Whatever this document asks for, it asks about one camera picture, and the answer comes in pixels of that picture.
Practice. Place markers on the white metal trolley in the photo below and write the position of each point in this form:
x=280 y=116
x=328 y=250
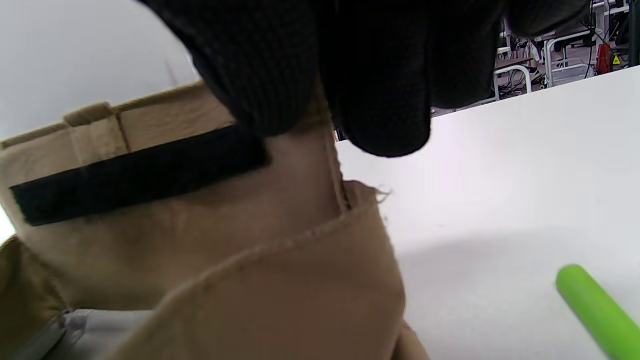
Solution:
x=520 y=68

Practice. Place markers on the red cylinder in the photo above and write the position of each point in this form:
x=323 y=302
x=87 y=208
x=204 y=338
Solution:
x=604 y=59

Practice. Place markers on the beige fabric pencil pouch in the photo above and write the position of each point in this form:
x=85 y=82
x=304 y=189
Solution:
x=250 y=300

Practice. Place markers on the person's right hand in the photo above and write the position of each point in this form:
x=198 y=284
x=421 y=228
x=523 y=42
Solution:
x=375 y=75

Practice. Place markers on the white rolling cart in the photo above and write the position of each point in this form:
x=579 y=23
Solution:
x=570 y=75

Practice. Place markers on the black equipment rack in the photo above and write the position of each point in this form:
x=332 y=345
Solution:
x=634 y=30

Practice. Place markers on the green capped white twist pen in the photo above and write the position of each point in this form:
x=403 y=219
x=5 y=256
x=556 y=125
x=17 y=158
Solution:
x=595 y=305

